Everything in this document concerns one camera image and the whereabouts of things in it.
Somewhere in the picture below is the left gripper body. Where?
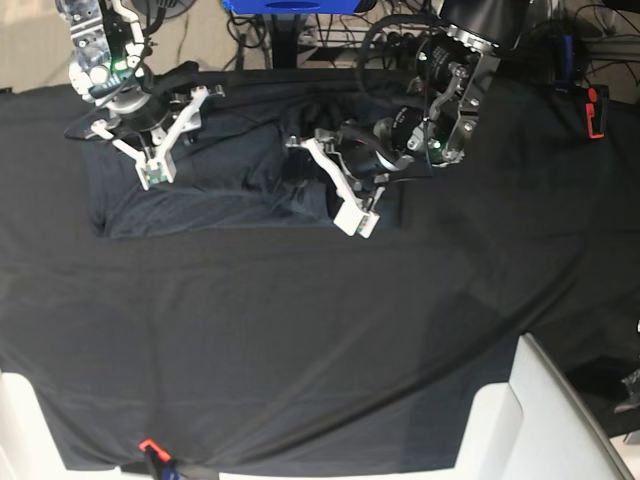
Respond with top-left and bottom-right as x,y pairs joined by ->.
327,119 -> 415,195

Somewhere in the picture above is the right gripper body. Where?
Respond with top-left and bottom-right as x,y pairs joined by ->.
69,62 -> 205,148

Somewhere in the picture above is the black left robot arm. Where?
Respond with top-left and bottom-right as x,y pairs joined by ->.
288,1 -> 529,238

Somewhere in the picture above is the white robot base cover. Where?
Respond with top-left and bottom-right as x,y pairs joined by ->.
452,333 -> 636,480

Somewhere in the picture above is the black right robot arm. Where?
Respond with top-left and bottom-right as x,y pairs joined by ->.
56,1 -> 225,189

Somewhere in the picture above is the blue plastic bin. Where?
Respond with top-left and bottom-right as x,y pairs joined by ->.
221,0 -> 377,15

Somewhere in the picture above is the metal table leg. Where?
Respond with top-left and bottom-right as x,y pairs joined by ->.
265,14 -> 308,69

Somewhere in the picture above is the white power strip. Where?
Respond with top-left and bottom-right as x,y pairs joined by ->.
299,24 -> 486,54

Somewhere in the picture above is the red black clamp right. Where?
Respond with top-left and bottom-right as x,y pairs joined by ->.
584,85 -> 610,140

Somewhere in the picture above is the red black clamp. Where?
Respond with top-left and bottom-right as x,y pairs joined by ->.
138,439 -> 181,480
584,85 -> 610,140

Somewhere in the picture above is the red black clamp bottom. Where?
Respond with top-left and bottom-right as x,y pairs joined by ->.
138,439 -> 181,480

